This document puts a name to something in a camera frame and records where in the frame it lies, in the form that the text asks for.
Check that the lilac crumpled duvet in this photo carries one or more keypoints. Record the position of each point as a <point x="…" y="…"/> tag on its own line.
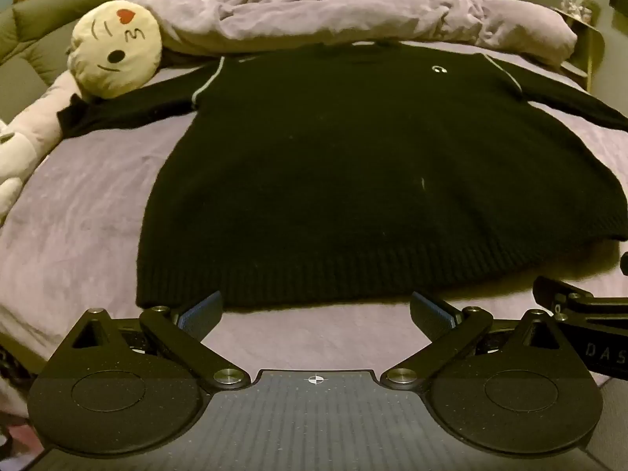
<point x="205" y="27"/>

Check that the gold bedside table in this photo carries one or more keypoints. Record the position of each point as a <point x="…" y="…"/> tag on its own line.
<point x="581" y="65"/>

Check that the grey padded headboard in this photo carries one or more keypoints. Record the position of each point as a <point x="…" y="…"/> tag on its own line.
<point x="35" y="36"/>

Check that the yellow emoji face plush pillow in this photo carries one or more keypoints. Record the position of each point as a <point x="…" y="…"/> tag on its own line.
<point x="115" y="48"/>

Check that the black knit sweater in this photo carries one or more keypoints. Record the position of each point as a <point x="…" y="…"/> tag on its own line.
<point x="337" y="173"/>

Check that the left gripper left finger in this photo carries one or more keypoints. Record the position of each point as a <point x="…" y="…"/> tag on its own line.
<point x="179" y="332"/>

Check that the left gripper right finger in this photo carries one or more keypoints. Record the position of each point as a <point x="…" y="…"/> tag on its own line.
<point x="451" y="331"/>

